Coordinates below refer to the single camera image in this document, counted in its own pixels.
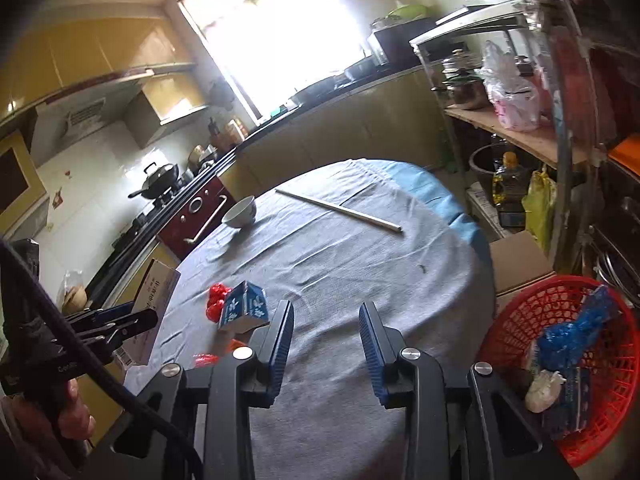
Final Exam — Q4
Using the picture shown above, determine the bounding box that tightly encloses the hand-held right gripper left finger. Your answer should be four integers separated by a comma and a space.
87, 300, 295, 480

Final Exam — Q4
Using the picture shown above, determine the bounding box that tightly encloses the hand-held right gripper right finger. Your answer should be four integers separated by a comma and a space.
359, 301, 576, 480

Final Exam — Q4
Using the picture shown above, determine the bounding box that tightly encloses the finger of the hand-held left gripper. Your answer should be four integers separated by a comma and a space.
62, 302, 136, 326
70, 308, 159, 356

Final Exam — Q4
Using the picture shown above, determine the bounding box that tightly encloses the white cardboard box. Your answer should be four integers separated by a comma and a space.
114, 258, 182, 367

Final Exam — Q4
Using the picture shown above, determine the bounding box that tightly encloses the red plastic wrapper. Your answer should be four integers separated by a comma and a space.
206, 282, 232, 322

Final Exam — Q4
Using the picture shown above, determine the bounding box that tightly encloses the red plastic basket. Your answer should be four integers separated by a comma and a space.
475, 275, 640, 468

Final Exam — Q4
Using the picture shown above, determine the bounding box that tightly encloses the blue plastic bag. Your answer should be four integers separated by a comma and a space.
537, 285, 621, 371

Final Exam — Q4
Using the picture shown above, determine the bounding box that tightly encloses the person's left hand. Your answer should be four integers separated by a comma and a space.
56, 377, 97, 442

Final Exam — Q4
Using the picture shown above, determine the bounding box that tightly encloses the black gas stove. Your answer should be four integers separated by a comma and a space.
112, 180, 201, 251

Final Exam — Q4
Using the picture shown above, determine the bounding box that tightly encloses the dark red built-in oven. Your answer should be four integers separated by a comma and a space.
156, 177, 238, 261

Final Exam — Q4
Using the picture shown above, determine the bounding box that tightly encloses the white ceramic bowl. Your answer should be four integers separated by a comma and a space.
221, 196, 257, 228

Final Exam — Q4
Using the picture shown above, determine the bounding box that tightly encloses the long thin wooden stick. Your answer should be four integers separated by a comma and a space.
275, 189, 403, 233

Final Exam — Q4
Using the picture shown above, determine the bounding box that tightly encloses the black wok with lid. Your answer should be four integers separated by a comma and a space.
127, 161, 180, 200

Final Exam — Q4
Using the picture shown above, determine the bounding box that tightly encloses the blue under cloth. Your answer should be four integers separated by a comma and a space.
385, 160, 493, 281

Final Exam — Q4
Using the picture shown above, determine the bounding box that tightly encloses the brown cardboard box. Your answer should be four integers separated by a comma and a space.
487, 230, 558, 311

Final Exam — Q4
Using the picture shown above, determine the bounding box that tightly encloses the pile of kitchen bowls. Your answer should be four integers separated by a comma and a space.
187, 144, 218, 173

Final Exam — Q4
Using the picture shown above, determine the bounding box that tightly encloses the steel range hood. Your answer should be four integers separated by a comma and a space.
30, 80, 146, 151

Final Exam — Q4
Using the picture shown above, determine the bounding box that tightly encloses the wooden knife block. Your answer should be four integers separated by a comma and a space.
207, 117, 226, 153

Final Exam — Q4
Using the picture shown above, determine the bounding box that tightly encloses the black bucket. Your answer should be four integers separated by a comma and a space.
469, 144, 506, 196

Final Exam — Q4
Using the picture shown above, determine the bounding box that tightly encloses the yellow plastic bag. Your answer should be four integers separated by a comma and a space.
522, 170, 558, 256

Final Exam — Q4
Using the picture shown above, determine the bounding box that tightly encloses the yellow cooking oil bottle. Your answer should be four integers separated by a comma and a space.
492, 152, 532, 211

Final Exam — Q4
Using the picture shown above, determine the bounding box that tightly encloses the wide metal basin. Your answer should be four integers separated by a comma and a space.
292, 77, 341, 106

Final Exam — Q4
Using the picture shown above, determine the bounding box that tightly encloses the metal shelf rack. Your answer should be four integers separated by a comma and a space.
410, 0, 601, 281

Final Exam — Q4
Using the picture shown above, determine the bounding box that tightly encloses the stack of metal bowls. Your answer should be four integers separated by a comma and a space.
590, 225, 640, 306

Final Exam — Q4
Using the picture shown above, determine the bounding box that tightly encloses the steel pot with lid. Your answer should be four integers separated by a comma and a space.
432, 50, 488, 111

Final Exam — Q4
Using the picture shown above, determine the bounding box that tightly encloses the small metal basin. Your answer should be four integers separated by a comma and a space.
344, 57, 377, 82

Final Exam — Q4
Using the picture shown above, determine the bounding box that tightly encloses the pink plastic bag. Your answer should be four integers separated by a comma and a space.
481, 40, 543, 132

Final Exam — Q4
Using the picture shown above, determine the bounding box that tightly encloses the kitchen window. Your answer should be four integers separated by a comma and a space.
177, 0, 373, 126

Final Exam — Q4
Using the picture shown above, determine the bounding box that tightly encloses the black microwave oven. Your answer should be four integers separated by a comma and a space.
367, 17, 441, 66

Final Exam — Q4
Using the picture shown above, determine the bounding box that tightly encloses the orange plastic container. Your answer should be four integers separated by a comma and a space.
607, 132, 640, 166

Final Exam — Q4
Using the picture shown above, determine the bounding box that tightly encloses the green plastic basin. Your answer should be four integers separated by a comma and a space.
382, 2, 433, 21

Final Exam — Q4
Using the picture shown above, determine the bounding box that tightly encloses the thick black cable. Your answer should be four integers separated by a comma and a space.
0, 237, 203, 480

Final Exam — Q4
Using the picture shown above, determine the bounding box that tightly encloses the yellow glass-door wall cabinet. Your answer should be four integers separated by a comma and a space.
0, 130, 48, 233

